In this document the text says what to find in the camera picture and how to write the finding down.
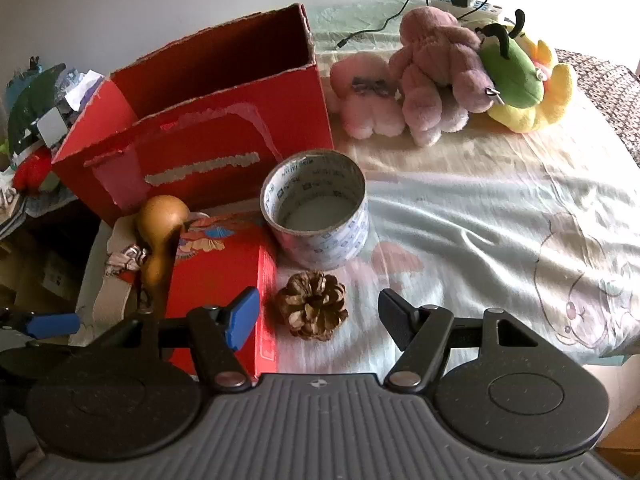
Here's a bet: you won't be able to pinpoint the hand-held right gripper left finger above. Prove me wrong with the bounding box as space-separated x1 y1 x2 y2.
95 286 262 394

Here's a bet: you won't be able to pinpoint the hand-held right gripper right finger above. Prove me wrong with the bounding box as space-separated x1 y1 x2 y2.
377 287 541 394

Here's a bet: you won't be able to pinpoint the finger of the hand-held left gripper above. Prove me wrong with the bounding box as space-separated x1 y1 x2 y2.
0 307 82 351

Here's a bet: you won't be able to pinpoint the small red flowered box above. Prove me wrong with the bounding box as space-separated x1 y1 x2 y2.
165 212 279 381

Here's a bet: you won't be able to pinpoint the brown pine cone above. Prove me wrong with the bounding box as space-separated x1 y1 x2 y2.
276 271 348 342

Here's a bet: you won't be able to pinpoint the brown gourd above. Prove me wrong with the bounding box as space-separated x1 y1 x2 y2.
136 195 192 311

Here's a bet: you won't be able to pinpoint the large red cardboard box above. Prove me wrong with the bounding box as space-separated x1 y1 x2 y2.
51 3 335 226

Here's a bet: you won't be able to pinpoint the red plush toy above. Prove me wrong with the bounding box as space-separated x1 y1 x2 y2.
12 147 53 193

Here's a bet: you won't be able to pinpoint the white square card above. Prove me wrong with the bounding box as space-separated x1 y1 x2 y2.
37 107 68 148

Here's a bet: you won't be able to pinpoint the light pink plush toy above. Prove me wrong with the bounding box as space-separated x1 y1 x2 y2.
329 52 406 140

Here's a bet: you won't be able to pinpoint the crumpled white papers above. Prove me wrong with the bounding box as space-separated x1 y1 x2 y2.
62 67 106 111

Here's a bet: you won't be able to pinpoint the mauve pink teddy bear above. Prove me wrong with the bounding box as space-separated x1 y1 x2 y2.
389 8 496 148

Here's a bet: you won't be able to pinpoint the yellow plush toy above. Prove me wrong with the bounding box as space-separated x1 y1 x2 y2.
487 35 576 134

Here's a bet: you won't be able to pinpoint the dark patterned blanket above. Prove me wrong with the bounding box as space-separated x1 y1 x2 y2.
555 49 640 168

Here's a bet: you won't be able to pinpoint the white power strip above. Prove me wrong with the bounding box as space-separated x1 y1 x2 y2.
430 0 506 23

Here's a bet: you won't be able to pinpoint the black charging cable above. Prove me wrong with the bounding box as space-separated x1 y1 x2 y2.
336 0 507 51

